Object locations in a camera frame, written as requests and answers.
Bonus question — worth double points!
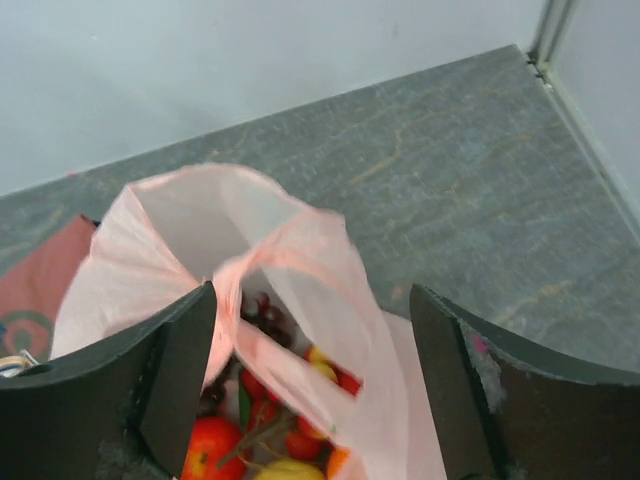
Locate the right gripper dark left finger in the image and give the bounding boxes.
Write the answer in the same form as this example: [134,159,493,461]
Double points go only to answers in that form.
[1,283,216,479]

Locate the small red yellow peach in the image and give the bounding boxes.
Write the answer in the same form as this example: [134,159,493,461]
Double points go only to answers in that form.
[304,346,362,396]

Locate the dark red grape bunch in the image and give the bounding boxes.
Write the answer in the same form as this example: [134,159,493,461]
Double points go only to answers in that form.
[197,291,293,418]

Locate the red apple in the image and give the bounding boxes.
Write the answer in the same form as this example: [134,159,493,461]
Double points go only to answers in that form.
[180,416,247,480]

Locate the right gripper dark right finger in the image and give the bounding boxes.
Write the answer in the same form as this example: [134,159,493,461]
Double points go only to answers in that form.
[409,285,639,479]

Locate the right aluminium frame post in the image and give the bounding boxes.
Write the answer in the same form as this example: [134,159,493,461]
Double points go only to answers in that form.
[529,1,639,231]

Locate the pink plastic bag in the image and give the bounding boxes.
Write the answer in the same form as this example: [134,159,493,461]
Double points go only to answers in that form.
[51,164,445,479]

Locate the orange fruit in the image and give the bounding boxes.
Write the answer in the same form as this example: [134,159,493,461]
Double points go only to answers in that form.
[326,447,350,480]

